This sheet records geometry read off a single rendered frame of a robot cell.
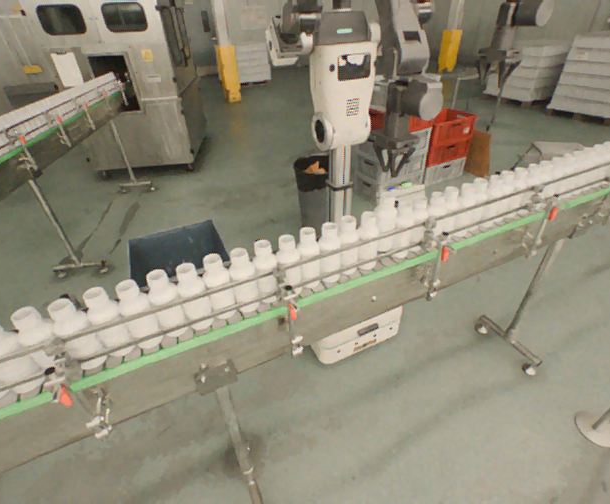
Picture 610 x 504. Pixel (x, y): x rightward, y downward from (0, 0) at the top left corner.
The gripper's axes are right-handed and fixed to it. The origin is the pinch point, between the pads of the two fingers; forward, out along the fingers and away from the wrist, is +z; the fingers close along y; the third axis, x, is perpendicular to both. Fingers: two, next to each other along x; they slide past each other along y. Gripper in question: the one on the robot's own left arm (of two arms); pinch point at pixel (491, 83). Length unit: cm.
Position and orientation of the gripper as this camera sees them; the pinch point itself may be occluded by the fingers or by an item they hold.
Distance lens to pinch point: 125.1
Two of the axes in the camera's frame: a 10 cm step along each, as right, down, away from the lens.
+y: -4.3, -5.1, 7.5
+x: -9.0, 2.9, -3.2
